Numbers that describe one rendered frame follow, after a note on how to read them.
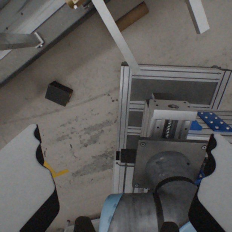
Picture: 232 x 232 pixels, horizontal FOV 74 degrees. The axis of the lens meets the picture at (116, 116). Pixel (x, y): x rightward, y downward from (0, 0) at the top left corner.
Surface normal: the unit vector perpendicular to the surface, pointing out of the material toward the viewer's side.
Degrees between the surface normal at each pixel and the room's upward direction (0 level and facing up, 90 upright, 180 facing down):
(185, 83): 0
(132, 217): 67
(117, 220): 56
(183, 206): 88
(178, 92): 0
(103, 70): 0
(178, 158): 72
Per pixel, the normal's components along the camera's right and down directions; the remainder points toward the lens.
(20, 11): -0.04, 0.46
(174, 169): -0.08, -0.71
